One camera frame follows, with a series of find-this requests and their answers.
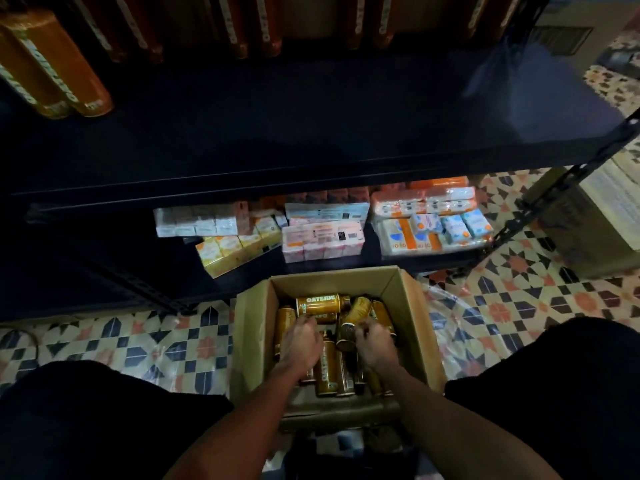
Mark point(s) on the black metal shelf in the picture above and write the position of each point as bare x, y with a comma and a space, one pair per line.
300, 115
60, 275

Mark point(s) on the person's left forearm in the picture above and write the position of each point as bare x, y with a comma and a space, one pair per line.
240, 430

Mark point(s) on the blue white cashew carton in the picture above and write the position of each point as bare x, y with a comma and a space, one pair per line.
585, 25

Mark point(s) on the orange carton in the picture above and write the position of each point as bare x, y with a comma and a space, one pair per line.
438, 183

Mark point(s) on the row of pale pink packets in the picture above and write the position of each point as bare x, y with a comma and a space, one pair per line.
425, 203

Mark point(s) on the stack of pink white boxes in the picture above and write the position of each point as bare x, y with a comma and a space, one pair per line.
322, 242

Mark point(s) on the orange Oatside bottles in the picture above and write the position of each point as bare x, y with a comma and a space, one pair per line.
60, 60

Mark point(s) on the printed cardboard box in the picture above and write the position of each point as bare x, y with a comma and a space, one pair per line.
250, 325

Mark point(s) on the tissue packs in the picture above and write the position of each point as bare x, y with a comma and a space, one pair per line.
235, 250

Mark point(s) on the person's right forearm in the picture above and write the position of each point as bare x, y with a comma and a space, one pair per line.
460, 430

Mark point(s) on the person's right hand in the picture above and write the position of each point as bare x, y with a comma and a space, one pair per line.
378, 347

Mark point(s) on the row of dark red boxes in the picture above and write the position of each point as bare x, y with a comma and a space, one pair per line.
330, 194

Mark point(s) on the flat white packet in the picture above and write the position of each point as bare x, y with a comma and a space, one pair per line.
328, 211

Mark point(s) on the row of orange blue packets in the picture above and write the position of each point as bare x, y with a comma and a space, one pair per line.
435, 235

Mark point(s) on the person's left hand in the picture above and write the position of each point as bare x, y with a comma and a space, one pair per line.
300, 347

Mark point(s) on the gold bottles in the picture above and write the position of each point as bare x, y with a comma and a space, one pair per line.
325, 307

